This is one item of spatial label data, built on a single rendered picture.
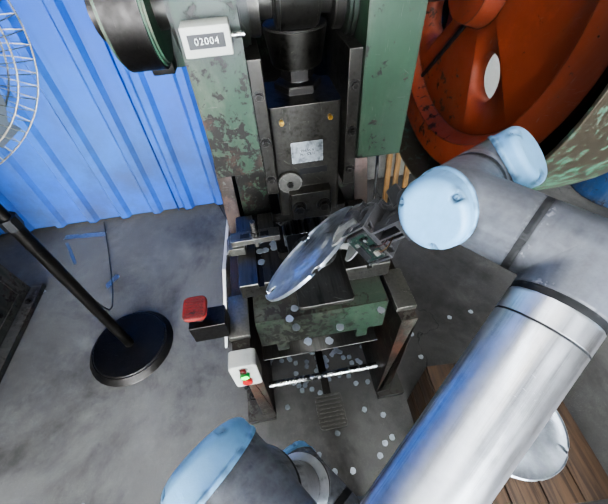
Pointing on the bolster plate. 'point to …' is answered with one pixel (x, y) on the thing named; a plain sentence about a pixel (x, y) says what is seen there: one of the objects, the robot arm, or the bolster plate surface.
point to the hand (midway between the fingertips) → (340, 240)
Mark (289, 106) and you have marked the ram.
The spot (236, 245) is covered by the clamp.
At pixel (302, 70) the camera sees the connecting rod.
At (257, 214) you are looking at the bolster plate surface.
